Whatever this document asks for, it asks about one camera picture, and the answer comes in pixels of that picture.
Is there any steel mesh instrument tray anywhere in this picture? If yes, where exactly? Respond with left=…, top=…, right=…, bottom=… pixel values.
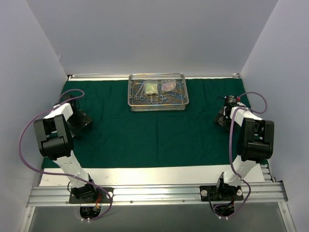
left=127, top=73, right=189, bottom=112

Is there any steel forceps clamp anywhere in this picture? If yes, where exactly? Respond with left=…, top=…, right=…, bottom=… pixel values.
left=146, top=95, right=171, bottom=104

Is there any green surgical drape cloth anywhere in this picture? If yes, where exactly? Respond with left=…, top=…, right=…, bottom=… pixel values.
left=63, top=78, right=245, bottom=168

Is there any steel haemostat clamp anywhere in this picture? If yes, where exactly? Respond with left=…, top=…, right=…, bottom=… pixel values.
left=167, top=83, right=185, bottom=99

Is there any purple packet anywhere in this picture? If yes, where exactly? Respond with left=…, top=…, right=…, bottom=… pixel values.
left=161, top=80, right=177, bottom=93

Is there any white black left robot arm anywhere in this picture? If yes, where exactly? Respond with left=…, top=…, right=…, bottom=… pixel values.
left=33, top=103, right=98, bottom=203

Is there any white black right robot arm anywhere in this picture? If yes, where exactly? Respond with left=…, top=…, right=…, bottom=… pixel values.
left=214, top=106, right=275, bottom=200

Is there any green packet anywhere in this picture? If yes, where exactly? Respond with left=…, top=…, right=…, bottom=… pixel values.
left=143, top=80, right=158, bottom=95

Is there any back aluminium rail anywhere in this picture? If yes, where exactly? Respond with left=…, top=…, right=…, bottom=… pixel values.
left=68, top=73, right=240, bottom=81

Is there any aluminium frame rail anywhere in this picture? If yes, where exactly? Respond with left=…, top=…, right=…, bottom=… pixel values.
left=27, top=182, right=288, bottom=207

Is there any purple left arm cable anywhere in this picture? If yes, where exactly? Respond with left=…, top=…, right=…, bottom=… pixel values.
left=18, top=89, right=114, bottom=221

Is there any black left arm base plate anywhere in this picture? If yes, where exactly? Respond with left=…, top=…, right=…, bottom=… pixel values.
left=69, top=187, right=114, bottom=204

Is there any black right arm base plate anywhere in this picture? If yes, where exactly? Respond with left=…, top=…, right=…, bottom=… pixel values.
left=199, top=185, right=244, bottom=202

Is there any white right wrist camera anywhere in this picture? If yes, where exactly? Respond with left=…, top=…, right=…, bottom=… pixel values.
left=225, top=95, right=240, bottom=107

